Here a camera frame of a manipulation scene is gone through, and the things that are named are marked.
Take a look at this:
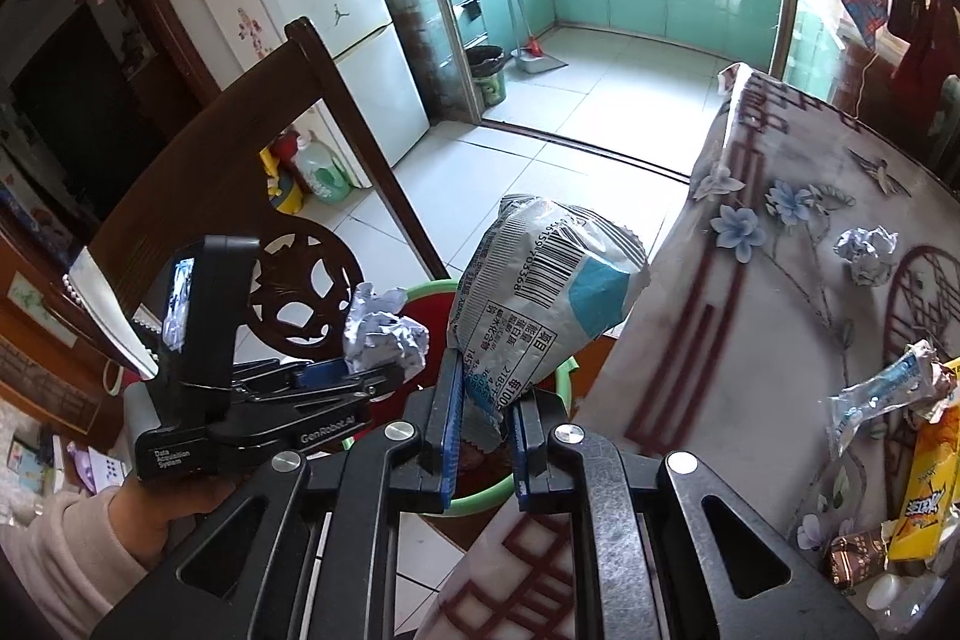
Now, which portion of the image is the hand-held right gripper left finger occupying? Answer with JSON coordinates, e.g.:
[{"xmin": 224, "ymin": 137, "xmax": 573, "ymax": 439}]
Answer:
[{"xmin": 90, "ymin": 347, "xmax": 470, "ymax": 640}]

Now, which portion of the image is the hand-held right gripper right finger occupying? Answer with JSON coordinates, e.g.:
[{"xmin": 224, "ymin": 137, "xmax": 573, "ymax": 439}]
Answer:
[{"xmin": 510, "ymin": 396, "xmax": 878, "ymax": 640}]

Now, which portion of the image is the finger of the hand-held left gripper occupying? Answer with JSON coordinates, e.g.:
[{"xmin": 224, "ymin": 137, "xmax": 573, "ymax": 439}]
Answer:
[
  {"xmin": 232, "ymin": 359, "xmax": 351, "ymax": 398},
  {"xmin": 225, "ymin": 367, "xmax": 410, "ymax": 455}
]

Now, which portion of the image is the red bin with green rim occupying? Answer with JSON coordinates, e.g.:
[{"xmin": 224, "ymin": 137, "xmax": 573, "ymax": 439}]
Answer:
[{"xmin": 341, "ymin": 280, "xmax": 582, "ymax": 517}]

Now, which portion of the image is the white paper ball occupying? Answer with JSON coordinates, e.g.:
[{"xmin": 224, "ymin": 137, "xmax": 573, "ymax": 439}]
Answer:
[
  {"xmin": 834, "ymin": 225, "xmax": 899, "ymax": 286},
  {"xmin": 343, "ymin": 282, "xmax": 430, "ymax": 382}
]

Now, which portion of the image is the silver blue snack bag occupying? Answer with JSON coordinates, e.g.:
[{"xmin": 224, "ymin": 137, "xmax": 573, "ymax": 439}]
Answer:
[{"xmin": 448, "ymin": 195, "xmax": 650, "ymax": 453}]

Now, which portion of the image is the yellow cardboard box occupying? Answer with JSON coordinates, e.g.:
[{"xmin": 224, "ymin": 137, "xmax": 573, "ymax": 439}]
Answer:
[{"xmin": 885, "ymin": 359, "xmax": 960, "ymax": 562}]

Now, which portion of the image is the person's left forearm pink sleeve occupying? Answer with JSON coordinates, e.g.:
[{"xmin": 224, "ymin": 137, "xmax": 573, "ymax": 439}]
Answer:
[{"xmin": 0, "ymin": 486, "xmax": 151, "ymax": 640}]

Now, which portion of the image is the person's left hand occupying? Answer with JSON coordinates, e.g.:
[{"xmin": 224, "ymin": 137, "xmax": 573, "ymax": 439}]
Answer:
[{"xmin": 109, "ymin": 479, "xmax": 237, "ymax": 570}]

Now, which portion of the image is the yellow plastic container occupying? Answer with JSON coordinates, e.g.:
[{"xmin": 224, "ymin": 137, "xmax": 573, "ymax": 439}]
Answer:
[{"xmin": 261, "ymin": 149, "xmax": 305, "ymax": 215}]

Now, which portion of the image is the dark wooden carved chair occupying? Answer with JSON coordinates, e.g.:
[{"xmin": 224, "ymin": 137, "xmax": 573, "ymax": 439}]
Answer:
[{"xmin": 67, "ymin": 17, "xmax": 451, "ymax": 386}]

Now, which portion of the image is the green detergent jug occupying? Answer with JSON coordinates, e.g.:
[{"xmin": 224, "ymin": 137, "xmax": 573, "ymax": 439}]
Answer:
[{"xmin": 294, "ymin": 136, "xmax": 352, "ymax": 205}]

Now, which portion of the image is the table with floral cloth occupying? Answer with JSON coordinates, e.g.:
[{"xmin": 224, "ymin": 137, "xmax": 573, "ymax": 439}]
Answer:
[{"xmin": 416, "ymin": 62, "xmax": 960, "ymax": 640}]

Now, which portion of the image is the dark wooden cabinet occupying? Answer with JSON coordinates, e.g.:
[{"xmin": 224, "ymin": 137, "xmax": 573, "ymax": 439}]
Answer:
[{"xmin": 0, "ymin": 0, "xmax": 226, "ymax": 386}]

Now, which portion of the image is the green bin with black bag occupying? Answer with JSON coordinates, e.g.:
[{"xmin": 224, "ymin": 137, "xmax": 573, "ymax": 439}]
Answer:
[{"xmin": 466, "ymin": 45, "xmax": 507, "ymax": 110}]

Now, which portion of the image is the brown candy wrapper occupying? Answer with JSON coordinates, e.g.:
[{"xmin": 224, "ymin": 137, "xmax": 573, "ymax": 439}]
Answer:
[{"xmin": 825, "ymin": 531, "xmax": 890, "ymax": 592}]

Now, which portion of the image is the clear blue plastic wrapper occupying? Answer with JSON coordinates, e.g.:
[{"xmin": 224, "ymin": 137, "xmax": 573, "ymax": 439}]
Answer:
[{"xmin": 827, "ymin": 340, "xmax": 957, "ymax": 446}]

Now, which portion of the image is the grey dustpan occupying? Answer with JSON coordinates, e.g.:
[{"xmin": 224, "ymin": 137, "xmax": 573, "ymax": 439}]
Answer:
[{"xmin": 512, "ymin": 47, "xmax": 569, "ymax": 77}]

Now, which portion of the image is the white plastic cap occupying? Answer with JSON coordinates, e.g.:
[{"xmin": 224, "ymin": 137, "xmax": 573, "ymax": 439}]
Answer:
[{"xmin": 866, "ymin": 572, "xmax": 908, "ymax": 611}]

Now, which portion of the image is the red hanging garment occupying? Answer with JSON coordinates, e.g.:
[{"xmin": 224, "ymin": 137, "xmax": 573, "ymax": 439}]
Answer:
[{"xmin": 892, "ymin": 0, "xmax": 960, "ymax": 124}]

